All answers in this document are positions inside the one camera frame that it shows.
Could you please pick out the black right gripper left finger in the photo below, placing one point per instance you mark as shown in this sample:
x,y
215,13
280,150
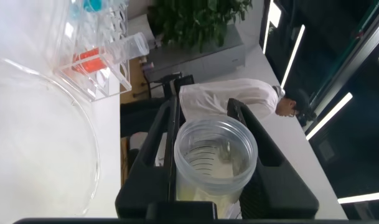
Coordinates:
x,y
148,180

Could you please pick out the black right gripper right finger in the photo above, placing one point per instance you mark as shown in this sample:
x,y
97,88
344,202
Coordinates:
x,y
276,186

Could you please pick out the clear acrylic test tube rack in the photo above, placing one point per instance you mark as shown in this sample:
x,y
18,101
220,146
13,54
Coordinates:
x,y
96,90

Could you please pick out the clear glass beaker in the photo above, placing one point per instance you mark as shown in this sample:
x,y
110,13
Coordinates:
x,y
36,140

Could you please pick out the test tube with blue liquid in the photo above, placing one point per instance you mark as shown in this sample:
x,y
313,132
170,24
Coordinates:
x,y
92,4

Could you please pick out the black office chair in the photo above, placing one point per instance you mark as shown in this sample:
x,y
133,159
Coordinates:
x,y
167,82

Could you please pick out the person in white shirt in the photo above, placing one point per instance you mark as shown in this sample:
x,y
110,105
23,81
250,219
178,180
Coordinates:
x,y
232,96

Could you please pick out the grey cabinet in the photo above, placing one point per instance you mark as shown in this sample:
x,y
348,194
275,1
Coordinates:
x,y
208,65

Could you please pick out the large green plant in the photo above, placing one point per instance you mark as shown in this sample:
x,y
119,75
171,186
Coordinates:
x,y
192,21

